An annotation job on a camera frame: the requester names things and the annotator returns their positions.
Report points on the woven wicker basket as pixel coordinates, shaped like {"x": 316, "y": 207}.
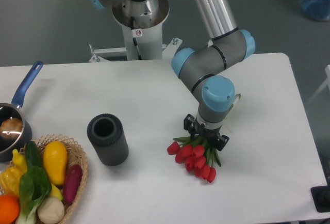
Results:
{"x": 76, "y": 155}

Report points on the black device at edge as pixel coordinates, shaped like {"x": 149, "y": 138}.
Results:
{"x": 320, "y": 195}

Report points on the brown bread roll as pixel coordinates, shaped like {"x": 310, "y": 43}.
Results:
{"x": 11, "y": 128}

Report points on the beige garlic bulb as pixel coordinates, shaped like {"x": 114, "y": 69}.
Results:
{"x": 51, "y": 210}

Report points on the dark grey ribbed vase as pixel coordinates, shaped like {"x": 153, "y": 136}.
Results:
{"x": 106, "y": 134}

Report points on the small yellow gourd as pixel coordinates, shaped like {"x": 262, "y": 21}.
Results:
{"x": 19, "y": 161}

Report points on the green bok choy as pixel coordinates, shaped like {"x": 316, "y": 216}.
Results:
{"x": 34, "y": 186}

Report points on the orange fruit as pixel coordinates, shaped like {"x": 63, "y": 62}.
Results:
{"x": 10, "y": 208}

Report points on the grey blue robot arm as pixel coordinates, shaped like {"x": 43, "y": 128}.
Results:
{"x": 200, "y": 71}

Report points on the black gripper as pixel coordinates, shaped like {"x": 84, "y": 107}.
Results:
{"x": 194, "y": 129}

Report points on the yellow lemon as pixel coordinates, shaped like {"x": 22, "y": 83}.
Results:
{"x": 56, "y": 192}

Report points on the purple eggplant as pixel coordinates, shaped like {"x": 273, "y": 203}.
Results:
{"x": 71, "y": 183}

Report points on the blue handled saucepan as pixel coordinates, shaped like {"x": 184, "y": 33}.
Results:
{"x": 13, "y": 110}

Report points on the yellow squash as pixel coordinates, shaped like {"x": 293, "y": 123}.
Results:
{"x": 55, "y": 159}

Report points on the green cucumber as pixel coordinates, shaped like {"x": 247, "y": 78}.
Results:
{"x": 32, "y": 155}

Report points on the red tulip bouquet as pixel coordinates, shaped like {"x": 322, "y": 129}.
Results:
{"x": 198, "y": 155}

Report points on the white frame at edge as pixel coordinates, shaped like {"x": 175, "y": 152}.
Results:
{"x": 323, "y": 85}

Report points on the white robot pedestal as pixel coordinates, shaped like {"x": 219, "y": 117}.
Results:
{"x": 142, "y": 27}

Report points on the yellow bell pepper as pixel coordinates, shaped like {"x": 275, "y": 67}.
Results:
{"x": 10, "y": 181}

